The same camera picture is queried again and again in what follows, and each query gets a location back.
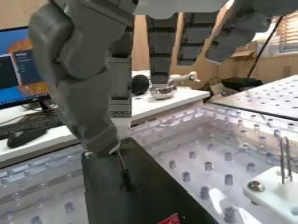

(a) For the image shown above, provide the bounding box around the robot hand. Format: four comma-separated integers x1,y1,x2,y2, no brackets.
28,0,298,158

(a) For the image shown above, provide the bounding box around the thin grey drill bit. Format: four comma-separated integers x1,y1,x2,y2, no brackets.
276,130,286,185
284,135,294,183

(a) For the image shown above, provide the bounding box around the computer monitor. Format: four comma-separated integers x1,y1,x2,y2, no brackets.
0,25,54,111

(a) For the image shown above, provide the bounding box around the black ball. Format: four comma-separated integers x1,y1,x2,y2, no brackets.
131,74,152,97

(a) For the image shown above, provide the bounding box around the shiny metal ball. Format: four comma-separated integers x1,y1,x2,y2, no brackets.
148,81,180,101

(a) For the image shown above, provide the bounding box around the white desk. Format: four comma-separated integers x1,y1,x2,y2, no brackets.
0,69,213,169

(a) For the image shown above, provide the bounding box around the black keyboard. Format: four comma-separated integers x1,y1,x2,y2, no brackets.
0,110,67,141

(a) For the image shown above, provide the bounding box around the small white jointed device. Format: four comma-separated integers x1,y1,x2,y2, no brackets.
169,70,203,88

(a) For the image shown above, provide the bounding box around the black computer mouse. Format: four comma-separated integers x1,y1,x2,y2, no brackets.
6,127,50,150

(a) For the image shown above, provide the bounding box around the cardboard box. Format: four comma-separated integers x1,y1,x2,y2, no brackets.
229,41,260,62

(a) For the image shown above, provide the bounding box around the clear box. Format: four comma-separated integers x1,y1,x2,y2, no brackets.
0,102,298,224

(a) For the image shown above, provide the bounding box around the thin stick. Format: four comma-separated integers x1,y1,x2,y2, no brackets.
116,149,136,193

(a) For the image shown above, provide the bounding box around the black plate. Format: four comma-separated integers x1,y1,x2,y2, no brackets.
80,137,220,224

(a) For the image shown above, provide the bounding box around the small white square plate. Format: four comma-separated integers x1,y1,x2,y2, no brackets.
243,165,298,224

